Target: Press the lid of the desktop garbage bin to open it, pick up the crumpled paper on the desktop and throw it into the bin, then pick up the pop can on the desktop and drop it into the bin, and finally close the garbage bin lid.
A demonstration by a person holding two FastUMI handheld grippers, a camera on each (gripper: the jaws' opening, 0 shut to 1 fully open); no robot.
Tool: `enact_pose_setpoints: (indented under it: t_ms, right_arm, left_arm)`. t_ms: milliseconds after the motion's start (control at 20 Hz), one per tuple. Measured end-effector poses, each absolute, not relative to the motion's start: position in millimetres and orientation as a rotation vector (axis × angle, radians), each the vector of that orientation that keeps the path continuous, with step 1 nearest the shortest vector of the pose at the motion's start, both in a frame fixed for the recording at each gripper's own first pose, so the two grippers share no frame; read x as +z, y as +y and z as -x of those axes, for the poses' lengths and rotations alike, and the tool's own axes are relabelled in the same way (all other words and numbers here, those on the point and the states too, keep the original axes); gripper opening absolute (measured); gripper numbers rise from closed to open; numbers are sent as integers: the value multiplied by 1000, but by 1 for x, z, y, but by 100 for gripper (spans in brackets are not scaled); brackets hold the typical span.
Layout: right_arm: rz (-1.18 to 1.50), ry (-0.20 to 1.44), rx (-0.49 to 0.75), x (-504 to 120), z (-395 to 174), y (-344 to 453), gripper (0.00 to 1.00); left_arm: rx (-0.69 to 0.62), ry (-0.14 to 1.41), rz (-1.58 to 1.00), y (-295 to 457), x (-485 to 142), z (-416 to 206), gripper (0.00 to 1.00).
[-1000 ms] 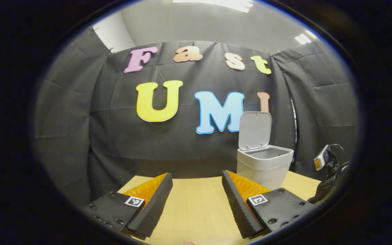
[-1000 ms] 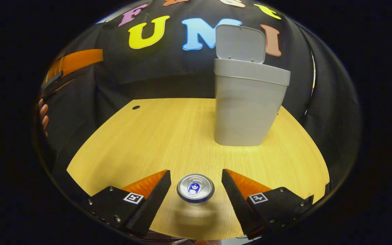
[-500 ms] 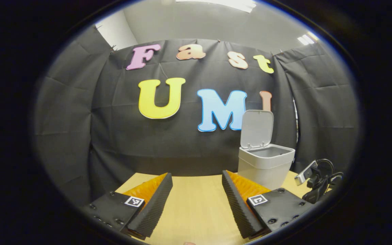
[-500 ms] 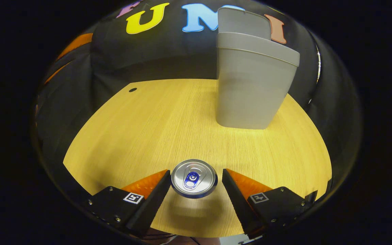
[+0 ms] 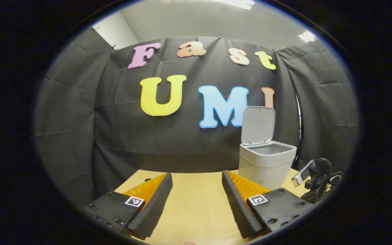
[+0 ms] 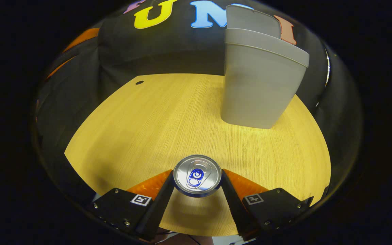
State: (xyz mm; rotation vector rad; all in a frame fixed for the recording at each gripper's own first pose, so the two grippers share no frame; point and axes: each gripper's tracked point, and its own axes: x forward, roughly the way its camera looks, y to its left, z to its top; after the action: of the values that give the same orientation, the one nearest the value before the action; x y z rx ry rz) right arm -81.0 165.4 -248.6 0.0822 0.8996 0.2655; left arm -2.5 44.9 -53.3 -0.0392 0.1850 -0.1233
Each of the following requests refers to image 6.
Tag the wooden desktop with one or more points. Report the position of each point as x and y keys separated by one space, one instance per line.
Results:
x=155 y=119

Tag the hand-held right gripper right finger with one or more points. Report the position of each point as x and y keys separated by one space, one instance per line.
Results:
x=235 y=207

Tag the silver pop can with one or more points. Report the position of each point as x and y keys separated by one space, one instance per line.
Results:
x=197 y=177

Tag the white desktop garbage bin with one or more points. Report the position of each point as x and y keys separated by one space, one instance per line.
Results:
x=257 y=85

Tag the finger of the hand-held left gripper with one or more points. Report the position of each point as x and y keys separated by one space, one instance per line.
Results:
x=61 y=67
x=82 y=39

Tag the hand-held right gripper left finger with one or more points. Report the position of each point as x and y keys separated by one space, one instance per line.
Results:
x=158 y=207

